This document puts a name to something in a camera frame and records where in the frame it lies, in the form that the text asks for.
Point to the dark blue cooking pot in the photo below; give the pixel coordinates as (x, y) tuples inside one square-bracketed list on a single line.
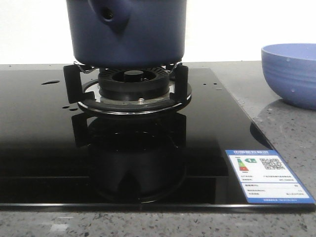
[(127, 33)]

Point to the light blue ceramic bowl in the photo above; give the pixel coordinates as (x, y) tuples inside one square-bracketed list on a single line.
[(290, 71)]

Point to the black pot support grate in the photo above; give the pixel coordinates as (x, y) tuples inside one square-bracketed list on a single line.
[(88, 98)]

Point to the black gas burner head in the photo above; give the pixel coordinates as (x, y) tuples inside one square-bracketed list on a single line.
[(130, 85)]

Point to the black glass gas cooktop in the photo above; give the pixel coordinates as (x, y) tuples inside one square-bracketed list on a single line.
[(55, 157)]

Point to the blue energy label sticker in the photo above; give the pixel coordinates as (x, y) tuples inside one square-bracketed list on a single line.
[(266, 179)]

